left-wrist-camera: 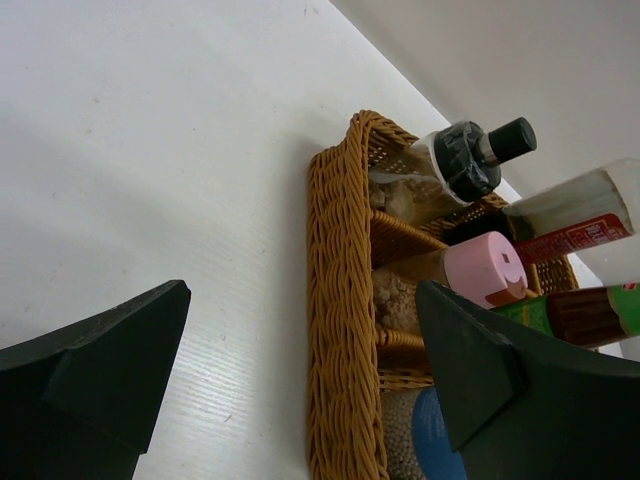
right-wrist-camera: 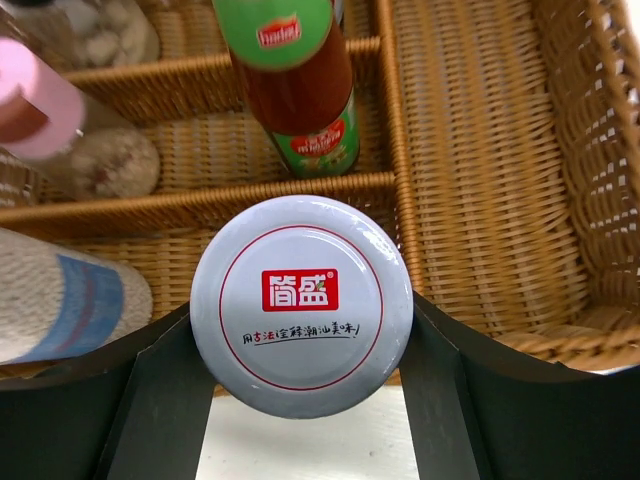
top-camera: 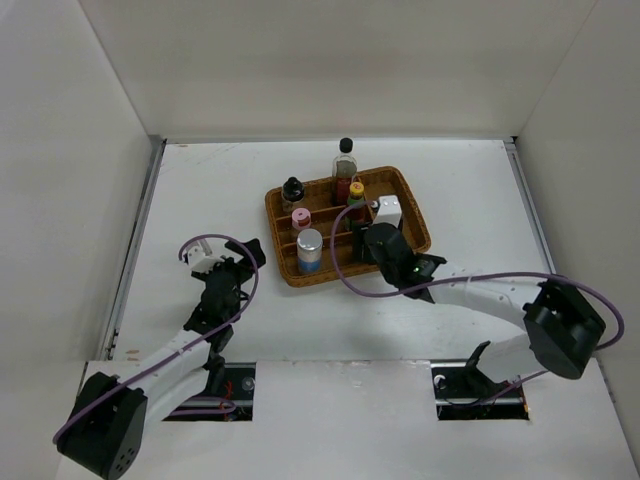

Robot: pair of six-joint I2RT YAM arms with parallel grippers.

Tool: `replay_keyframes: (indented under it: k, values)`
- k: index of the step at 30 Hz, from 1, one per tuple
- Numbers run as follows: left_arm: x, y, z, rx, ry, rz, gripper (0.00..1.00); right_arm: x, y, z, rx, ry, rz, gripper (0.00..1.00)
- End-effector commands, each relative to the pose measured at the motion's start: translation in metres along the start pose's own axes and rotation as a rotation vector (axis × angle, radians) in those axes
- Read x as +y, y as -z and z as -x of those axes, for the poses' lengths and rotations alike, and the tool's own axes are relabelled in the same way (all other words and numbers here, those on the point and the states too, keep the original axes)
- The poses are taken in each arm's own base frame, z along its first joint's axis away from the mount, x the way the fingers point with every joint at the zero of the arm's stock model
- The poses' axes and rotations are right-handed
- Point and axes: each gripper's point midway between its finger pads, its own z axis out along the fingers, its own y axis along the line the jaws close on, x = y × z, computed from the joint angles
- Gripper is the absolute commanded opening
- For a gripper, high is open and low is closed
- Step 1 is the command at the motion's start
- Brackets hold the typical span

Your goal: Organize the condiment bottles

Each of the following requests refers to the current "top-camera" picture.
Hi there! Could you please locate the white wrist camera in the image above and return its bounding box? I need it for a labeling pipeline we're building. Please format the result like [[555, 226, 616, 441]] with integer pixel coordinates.
[[181, 245, 221, 274], [372, 195, 403, 229]]

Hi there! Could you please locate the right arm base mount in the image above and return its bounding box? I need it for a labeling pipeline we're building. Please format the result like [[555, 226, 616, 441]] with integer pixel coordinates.
[[431, 342, 529, 421]]

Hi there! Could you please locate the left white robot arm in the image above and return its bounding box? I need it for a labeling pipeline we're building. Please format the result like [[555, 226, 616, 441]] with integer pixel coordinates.
[[53, 234, 266, 479]]

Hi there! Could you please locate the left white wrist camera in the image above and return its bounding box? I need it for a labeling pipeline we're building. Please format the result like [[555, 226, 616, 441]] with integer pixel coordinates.
[[181, 245, 221, 274]]

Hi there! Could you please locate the purple cable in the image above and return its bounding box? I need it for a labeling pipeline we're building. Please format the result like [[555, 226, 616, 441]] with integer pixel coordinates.
[[330, 199, 625, 401], [51, 234, 260, 445]]

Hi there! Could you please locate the yellow-cap red sauce bottle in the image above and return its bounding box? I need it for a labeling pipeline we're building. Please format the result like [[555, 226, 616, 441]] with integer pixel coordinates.
[[344, 181, 368, 231]]

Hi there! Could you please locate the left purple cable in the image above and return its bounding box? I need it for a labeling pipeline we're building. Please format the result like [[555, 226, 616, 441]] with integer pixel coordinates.
[[51, 234, 260, 445]]

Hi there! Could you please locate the brown wicker divided basket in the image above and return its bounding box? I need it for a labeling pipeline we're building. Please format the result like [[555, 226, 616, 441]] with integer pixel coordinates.
[[265, 166, 431, 288]]

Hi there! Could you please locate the silver-lid blue-label jar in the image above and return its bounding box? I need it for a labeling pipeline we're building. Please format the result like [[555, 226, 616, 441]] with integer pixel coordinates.
[[296, 228, 323, 274]]

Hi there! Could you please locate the black-cap spice bottle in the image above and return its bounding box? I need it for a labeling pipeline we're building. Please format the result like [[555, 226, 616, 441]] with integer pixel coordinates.
[[281, 176, 305, 214]]

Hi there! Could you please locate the pink-cap spice bottle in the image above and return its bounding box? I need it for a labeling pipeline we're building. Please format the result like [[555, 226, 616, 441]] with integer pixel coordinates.
[[291, 207, 311, 242]]

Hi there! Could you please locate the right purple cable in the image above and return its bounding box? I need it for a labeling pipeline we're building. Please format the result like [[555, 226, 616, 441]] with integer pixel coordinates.
[[330, 199, 625, 401]]

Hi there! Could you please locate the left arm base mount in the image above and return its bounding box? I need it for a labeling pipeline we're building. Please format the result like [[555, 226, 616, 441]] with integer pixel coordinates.
[[166, 363, 257, 422]]

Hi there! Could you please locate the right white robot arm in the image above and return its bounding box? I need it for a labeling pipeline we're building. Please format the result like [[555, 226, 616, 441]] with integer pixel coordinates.
[[364, 223, 605, 396]]

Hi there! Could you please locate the tall clear black-cap bottle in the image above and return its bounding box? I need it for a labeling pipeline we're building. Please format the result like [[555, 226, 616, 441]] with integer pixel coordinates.
[[332, 137, 358, 206]]

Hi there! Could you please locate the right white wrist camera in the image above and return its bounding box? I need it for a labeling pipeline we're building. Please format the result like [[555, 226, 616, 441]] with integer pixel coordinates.
[[372, 195, 403, 229]]

